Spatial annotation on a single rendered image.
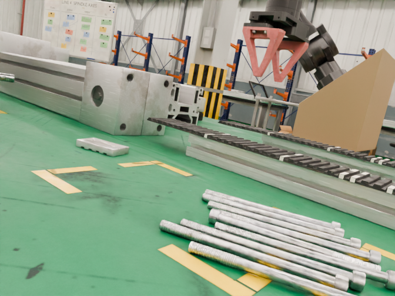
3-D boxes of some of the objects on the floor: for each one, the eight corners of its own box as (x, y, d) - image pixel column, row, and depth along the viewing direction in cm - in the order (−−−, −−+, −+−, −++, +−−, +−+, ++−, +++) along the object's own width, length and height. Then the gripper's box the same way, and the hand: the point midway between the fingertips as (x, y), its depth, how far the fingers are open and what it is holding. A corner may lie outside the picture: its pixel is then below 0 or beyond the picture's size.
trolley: (331, 189, 380) (355, 100, 362) (326, 200, 331) (353, 97, 313) (245, 165, 424) (263, 84, 406) (229, 172, 375) (248, 80, 357)
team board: (26, 102, 625) (36, -10, 590) (46, 102, 672) (56, -1, 637) (95, 118, 581) (110, -1, 546) (111, 117, 628) (126, 7, 593)
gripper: (292, -31, 49) (270, 77, 52) (321, -4, 59) (300, 86, 62) (251, -28, 53) (233, 72, 56) (284, -4, 63) (267, 80, 66)
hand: (269, 74), depth 59 cm, fingers open, 8 cm apart
